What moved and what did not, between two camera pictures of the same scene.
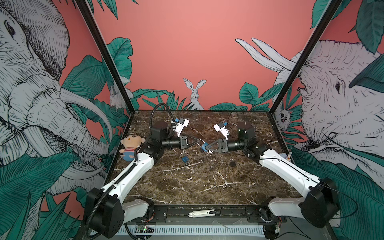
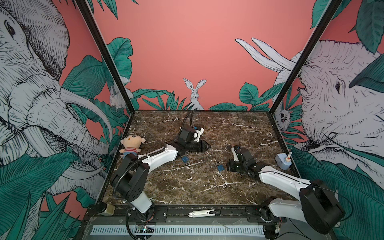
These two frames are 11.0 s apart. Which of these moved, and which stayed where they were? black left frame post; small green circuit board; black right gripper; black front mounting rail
Moved: black right gripper
Stayed: small green circuit board; black left frame post; black front mounting rail
